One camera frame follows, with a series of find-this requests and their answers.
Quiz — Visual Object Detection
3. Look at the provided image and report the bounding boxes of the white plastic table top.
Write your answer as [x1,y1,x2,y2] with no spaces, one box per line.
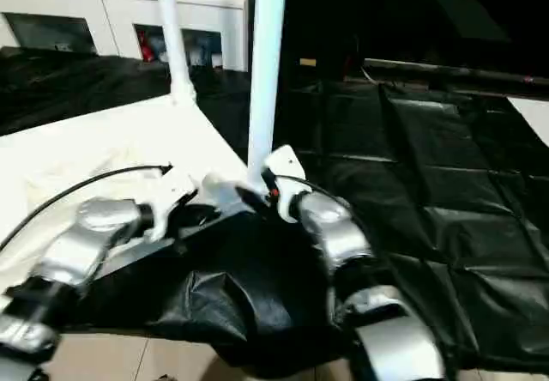
[0,91,258,294]

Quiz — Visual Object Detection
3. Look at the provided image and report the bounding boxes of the white plastic table leg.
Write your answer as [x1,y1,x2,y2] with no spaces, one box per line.
[153,0,198,106]
[245,0,289,186]

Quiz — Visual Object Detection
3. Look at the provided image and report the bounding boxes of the red bottle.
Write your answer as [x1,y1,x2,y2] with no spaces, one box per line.
[137,34,156,64]

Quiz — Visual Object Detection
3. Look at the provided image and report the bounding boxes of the black plastic mat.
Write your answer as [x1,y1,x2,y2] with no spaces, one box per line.
[0,46,549,378]

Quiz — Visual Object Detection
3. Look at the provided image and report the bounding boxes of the black bar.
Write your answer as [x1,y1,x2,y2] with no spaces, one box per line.
[364,57,549,92]

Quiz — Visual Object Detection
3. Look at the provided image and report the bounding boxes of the white cabinet with glass doors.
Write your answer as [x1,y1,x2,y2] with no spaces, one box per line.
[0,0,255,71]

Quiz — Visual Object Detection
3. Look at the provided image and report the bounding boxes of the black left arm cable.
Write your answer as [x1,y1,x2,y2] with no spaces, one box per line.
[0,163,174,253]

